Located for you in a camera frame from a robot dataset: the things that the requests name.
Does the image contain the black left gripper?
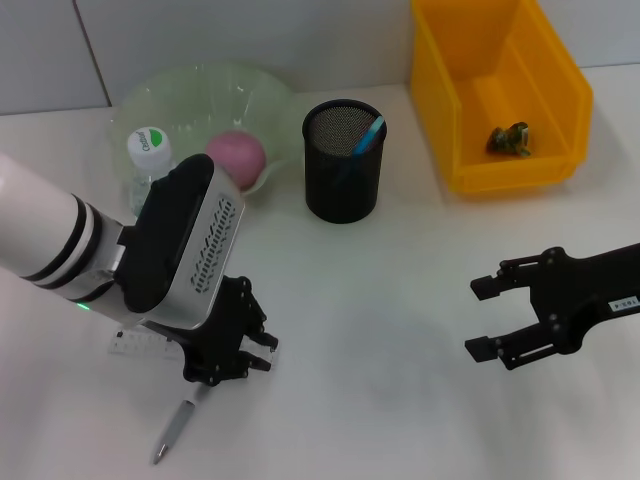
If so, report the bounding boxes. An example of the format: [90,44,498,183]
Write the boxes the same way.
[144,274,280,386]

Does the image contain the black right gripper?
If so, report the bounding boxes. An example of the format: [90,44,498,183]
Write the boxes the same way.
[464,243,640,371]

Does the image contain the clear plastic ruler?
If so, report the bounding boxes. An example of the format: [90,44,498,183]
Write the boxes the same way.
[108,327,279,372]

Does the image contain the pink peach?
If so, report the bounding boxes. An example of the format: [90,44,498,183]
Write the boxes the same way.
[204,129,268,191]

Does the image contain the clear water bottle green label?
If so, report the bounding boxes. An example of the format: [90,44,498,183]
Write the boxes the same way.
[126,127,176,219]

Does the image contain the blue pen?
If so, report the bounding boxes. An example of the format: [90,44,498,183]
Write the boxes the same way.
[335,115,385,187]

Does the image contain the grey ballpoint pen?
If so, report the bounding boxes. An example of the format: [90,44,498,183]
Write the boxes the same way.
[152,387,211,466]

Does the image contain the black mesh pen cup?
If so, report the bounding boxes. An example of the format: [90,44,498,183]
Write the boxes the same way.
[301,99,389,225]

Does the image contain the green glass fruit plate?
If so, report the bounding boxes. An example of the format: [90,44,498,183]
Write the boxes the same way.
[112,60,296,216]

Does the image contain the yellow plastic bin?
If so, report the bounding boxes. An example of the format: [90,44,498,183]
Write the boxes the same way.
[410,0,595,196]

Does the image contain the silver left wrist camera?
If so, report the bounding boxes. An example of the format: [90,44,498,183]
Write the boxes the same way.
[117,153,246,331]

